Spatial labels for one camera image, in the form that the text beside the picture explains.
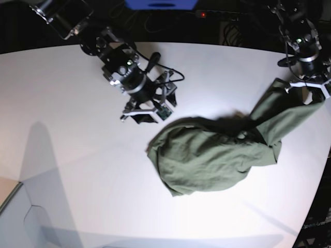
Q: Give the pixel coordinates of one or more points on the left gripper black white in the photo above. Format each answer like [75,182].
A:
[318,83]

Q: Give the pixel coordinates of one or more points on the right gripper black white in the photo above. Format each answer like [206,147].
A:
[150,101]

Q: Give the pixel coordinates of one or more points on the olive green t-shirt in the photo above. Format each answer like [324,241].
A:
[203,155]

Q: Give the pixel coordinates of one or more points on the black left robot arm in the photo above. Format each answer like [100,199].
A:
[304,55]

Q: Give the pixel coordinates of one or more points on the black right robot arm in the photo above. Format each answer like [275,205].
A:
[120,57]

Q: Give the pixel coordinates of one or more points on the black power strip red light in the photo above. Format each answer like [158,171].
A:
[219,15]

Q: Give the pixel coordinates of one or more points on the blue box at table back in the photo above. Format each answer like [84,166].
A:
[161,4]

